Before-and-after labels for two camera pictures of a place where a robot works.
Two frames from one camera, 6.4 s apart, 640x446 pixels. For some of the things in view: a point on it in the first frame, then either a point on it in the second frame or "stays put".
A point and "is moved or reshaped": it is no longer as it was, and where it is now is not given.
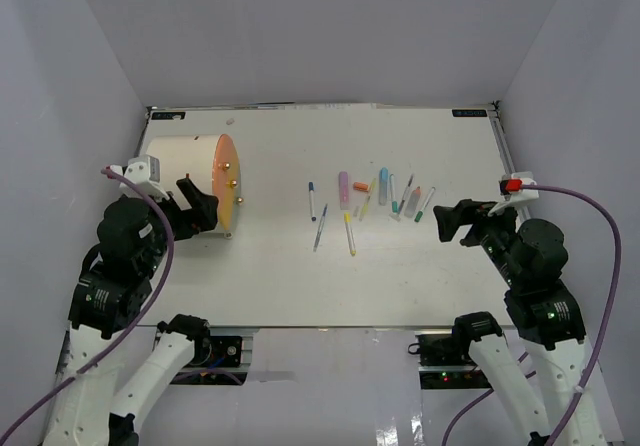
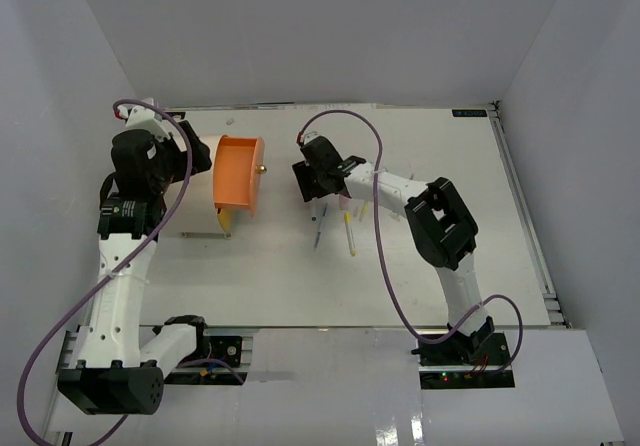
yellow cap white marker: x=349 y=233 stays put
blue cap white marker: x=311 y=188 stays put
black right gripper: x=468 y=212 -> x=303 y=173
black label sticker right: x=469 y=113 stays put
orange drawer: x=225 y=174 is moved or reshaped
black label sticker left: x=167 y=115 stays put
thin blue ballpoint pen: x=320 y=227 stays put
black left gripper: x=202 y=214 -> x=200 y=153
